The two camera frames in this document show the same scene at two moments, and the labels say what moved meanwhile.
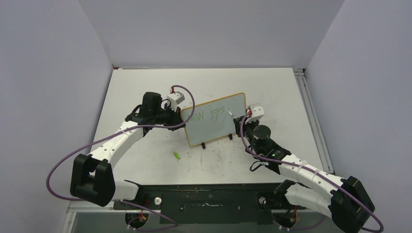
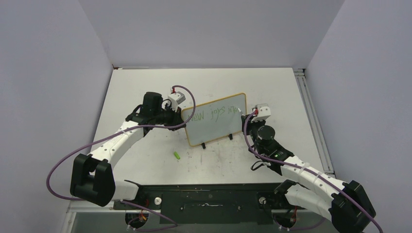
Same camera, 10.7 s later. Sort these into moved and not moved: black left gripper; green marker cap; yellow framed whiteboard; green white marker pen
Moved: green white marker pen
Not moved: green marker cap; yellow framed whiteboard; black left gripper
